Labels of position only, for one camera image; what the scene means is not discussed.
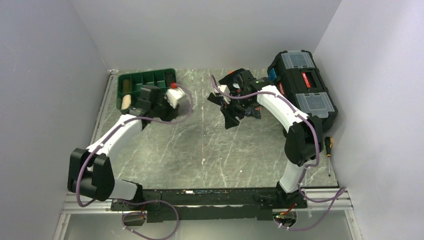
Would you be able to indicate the olive rolled underwear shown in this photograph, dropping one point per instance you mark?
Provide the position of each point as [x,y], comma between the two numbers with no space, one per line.
[126,86]

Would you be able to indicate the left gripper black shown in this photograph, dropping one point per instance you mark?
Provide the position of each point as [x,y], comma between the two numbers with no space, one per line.
[172,113]

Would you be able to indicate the black rolled underwear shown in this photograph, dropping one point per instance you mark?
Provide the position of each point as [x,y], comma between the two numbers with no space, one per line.
[170,78]

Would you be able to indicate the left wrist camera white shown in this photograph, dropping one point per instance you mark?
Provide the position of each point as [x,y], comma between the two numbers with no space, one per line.
[174,95]

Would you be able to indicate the green divided organizer tray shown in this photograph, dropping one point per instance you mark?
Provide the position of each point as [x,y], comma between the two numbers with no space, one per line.
[139,80]

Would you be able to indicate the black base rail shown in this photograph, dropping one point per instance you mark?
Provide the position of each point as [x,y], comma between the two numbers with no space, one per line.
[260,203]

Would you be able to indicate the cream rolled underwear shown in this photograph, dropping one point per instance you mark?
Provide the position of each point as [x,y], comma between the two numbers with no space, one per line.
[126,102]

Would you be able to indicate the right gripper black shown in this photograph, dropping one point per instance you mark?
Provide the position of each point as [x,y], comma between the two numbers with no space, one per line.
[230,113]

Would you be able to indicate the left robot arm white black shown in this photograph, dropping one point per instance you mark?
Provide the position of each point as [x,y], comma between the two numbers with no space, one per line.
[90,172]

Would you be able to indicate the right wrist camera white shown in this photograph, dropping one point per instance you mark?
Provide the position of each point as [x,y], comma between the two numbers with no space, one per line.
[222,89]

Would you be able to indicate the grey striped underwear orange trim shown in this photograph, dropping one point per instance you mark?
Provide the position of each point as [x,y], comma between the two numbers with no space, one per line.
[184,106]

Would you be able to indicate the aluminium frame rail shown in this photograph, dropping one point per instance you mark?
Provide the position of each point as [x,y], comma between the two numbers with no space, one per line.
[317,199]

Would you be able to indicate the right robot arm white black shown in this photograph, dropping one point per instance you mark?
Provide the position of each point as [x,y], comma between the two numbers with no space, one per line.
[303,132]

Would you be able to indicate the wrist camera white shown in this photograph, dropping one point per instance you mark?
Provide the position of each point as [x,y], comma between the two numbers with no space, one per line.
[222,89]
[174,95]

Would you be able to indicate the black toolbox clear lids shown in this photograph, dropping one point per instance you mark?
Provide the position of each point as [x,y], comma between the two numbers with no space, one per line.
[297,77]

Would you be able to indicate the black underwear tan patch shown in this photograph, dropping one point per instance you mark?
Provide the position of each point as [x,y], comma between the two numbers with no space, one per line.
[231,81]

